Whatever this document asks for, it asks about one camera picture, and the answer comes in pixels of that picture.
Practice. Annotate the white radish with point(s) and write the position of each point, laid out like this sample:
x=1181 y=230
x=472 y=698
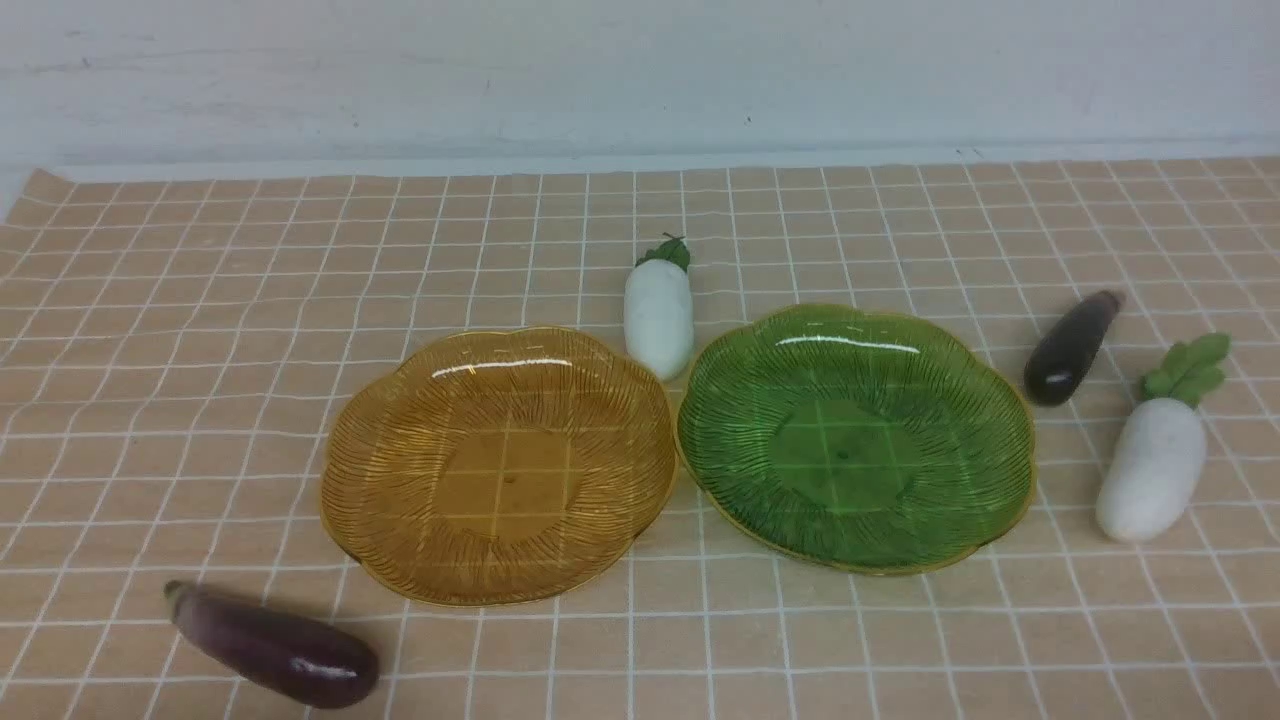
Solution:
x=658 y=321
x=1159 y=456

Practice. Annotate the purple eggplant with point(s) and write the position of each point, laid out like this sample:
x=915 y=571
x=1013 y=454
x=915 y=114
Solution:
x=307 y=661
x=1062 y=359

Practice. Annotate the amber ribbed plastic plate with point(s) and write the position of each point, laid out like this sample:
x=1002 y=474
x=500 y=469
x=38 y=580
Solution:
x=499 y=467

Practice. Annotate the green ribbed plastic plate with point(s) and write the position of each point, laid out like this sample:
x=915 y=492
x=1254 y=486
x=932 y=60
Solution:
x=875 y=443

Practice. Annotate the checkered tan tablecloth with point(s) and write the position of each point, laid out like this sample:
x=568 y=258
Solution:
x=173 y=351

